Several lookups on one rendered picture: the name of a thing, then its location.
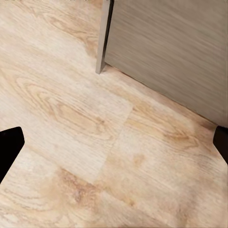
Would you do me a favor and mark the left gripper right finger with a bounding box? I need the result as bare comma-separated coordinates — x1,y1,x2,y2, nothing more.
213,126,228,165

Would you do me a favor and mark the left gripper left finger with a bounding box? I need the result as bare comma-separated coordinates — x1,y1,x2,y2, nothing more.
0,126,25,184

